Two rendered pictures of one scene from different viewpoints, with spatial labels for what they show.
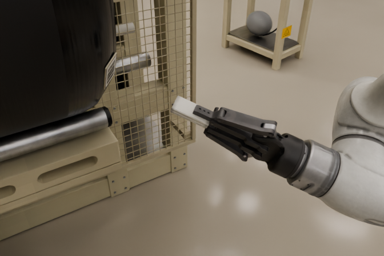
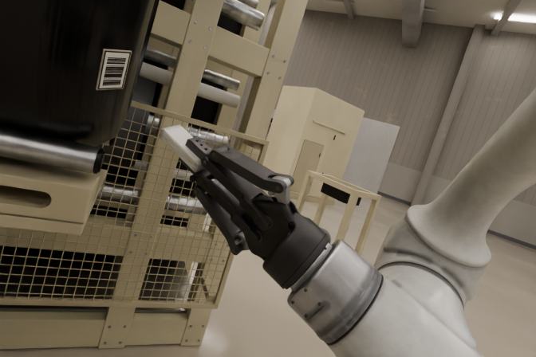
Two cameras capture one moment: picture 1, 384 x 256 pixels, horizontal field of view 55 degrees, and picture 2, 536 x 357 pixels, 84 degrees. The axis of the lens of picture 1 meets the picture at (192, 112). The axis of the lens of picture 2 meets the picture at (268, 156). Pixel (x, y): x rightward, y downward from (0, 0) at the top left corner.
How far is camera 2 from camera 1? 0.38 m
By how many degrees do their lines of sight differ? 30
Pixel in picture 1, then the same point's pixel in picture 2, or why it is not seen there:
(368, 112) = (432, 231)
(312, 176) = (330, 286)
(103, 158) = (60, 205)
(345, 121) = (395, 244)
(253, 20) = not seen: hidden behind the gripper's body
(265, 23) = not seen: hidden behind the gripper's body
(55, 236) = not seen: outside the picture
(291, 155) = (302, 240)
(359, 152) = (415, 283)
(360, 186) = (415, 335)
